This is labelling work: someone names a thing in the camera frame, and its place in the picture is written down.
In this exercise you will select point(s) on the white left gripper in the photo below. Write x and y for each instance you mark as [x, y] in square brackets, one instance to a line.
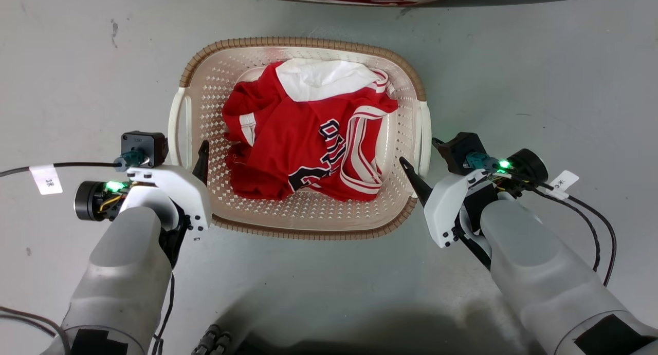
[185, 190]

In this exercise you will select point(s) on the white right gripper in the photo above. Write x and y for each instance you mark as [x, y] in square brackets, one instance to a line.
[447, 206]

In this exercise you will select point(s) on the cream laundry basket brown rim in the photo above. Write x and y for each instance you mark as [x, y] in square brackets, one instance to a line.
[308, 216]

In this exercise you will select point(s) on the black ribbed robot base conduit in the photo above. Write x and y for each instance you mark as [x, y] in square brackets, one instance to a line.
[212, 340]

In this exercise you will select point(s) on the red basketball jersey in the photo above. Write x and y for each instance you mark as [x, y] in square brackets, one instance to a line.
[288, 149]

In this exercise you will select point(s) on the black right wrist motor cylinder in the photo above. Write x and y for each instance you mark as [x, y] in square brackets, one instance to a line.
[529, 165]

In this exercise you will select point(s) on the black wrist motor cylinder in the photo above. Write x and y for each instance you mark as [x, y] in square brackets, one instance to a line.
[529, 165]
[88, 201]

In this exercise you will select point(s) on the black left wrist motor cylinder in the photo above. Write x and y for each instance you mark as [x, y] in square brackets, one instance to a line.
[88, 201]

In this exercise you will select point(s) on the white garment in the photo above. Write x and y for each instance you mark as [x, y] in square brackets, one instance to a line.
[318, 80]

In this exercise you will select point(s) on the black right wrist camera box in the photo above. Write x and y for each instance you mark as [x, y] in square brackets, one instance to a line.
[460, 149]

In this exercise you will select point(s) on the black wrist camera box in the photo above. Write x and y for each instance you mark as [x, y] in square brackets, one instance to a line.
[460, 149]
[149, 144]

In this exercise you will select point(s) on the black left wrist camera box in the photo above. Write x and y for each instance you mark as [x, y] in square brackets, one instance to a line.
[149, 144]

